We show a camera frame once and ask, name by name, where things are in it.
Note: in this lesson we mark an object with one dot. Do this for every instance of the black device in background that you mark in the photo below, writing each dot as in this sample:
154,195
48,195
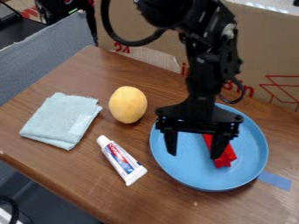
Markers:
53,10

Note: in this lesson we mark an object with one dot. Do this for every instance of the white toothpaste tube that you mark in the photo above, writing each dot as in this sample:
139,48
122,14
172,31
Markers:
128,168

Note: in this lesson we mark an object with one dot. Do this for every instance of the light blue folded cloth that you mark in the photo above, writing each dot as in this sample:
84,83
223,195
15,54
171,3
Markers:
61,119

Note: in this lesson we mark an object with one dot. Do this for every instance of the grey fabric partition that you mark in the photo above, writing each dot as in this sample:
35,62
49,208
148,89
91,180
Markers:
28,59

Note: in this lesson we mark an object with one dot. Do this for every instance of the brown cardboard box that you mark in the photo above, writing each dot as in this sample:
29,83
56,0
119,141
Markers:
267,46

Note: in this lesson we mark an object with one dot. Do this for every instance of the blue tape strip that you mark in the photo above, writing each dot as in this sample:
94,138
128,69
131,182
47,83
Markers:
275,180

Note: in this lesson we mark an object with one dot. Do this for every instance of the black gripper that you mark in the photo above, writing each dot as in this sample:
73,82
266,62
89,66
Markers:
198,115

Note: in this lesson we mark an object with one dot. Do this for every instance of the yellow round fruit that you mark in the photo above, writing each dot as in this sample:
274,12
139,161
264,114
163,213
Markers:
127,104

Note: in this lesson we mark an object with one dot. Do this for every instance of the blue plate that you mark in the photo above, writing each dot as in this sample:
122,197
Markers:
191,166

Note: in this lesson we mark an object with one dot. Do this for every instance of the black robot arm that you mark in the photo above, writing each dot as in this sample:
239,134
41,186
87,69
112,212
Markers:
207,30

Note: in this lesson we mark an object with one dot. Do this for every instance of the red star-shaped bar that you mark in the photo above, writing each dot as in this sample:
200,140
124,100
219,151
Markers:
228,155

